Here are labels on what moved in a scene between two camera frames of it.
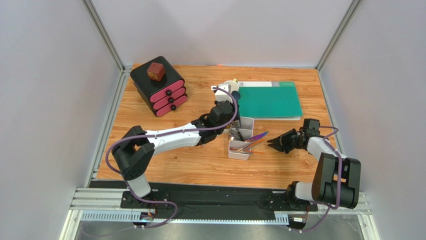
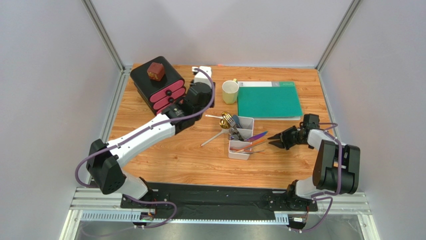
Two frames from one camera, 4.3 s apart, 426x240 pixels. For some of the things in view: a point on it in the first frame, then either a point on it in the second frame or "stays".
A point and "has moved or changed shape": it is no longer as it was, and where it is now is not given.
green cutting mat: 269,100 stays
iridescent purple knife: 256,137 stays
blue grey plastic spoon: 236,95 has moved or changed shape
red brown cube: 156,71 stays
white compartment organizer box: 239,146 stays
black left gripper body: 233,112 -> 209,99
